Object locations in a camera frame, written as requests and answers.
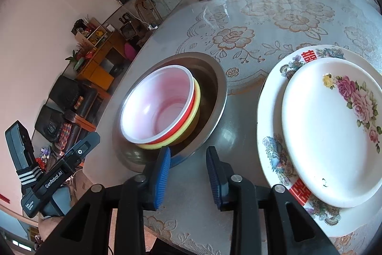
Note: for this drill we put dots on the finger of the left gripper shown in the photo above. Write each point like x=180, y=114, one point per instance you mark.
x=46, y=193

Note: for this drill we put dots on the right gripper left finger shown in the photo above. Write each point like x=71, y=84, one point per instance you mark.
x=157, y=175

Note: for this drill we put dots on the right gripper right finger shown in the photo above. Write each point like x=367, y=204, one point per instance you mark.
x=219, y=174

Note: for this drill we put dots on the yellow plastic bowl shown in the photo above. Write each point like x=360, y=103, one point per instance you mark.
x=186, y=129

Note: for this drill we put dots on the red plastic bowl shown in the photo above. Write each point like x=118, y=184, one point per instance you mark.
x=157, y=107

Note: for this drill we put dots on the stainless steel basin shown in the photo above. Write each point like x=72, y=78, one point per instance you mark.
x=213, y=83

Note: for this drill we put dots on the white floral plate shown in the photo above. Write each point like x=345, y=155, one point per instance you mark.
x=331, y=122

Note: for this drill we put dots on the large dragon pattern plate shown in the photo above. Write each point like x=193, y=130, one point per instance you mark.
x=273, y=155

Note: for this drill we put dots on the black sofa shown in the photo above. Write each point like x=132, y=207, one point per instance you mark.
x=69, y=123

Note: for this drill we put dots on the orange wooden desk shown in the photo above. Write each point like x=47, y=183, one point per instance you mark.
x=111, y=50

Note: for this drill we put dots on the pink bag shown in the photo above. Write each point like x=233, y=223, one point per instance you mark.
x=129, y=52

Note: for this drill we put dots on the floral lace tablecloth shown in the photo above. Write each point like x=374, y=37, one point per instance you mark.
x=247, y=38

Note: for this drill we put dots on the small dark speaker cabinet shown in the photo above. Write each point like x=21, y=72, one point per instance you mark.
x=129, y=30

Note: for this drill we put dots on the wooden desk shelf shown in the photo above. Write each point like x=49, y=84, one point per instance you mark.
x=89, y=33

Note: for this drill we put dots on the wooden chair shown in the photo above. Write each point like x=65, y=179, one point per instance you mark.
x=148, y=13

